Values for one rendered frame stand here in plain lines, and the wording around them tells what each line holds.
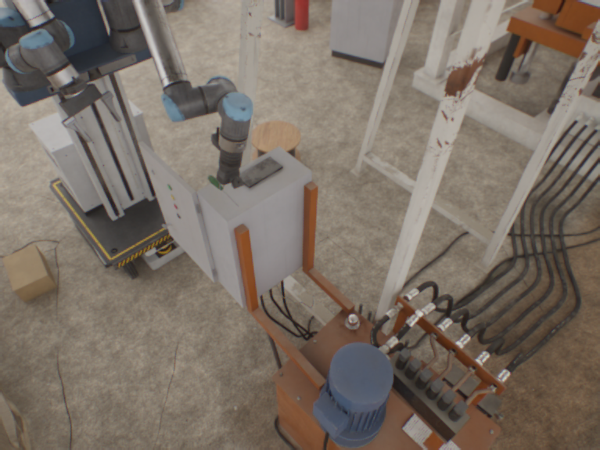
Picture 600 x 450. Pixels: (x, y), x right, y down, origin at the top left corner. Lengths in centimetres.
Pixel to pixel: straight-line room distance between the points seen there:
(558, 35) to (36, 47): 368
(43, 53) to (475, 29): 127
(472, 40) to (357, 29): 361
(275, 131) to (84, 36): 171
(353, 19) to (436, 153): 350
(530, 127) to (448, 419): 297
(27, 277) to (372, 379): 232
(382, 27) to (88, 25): 301
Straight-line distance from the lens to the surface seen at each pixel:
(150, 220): 292
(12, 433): 268
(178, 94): 145
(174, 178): 176
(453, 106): 129
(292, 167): 173
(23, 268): 325
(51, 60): 169
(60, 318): 309
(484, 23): 120
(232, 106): 135
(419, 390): 167
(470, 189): 367
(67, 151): 281
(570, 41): 430
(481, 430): 200
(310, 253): 203
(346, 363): 150
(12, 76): 219
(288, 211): 176
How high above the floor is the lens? 241
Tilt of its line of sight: 50 degrees down
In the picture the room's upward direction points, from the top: 1 degrees counter-clockwise
